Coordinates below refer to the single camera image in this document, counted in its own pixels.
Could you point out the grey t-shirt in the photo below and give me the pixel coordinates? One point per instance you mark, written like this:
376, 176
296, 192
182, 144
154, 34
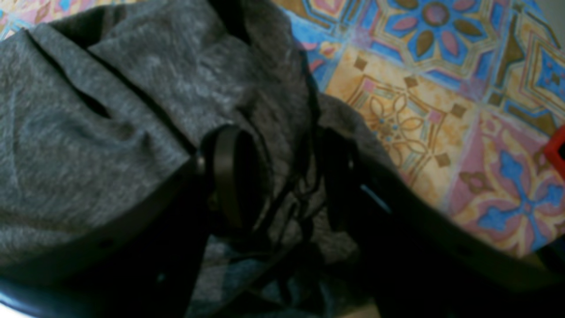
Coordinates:
98, 109

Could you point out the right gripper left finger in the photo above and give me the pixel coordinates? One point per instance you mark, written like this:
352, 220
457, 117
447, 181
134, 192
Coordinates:
144, 264

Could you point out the red clamp at right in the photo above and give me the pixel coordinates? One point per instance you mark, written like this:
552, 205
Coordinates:
554, 151

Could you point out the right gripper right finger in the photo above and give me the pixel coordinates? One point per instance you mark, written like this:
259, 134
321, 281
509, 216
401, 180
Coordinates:
414, 261

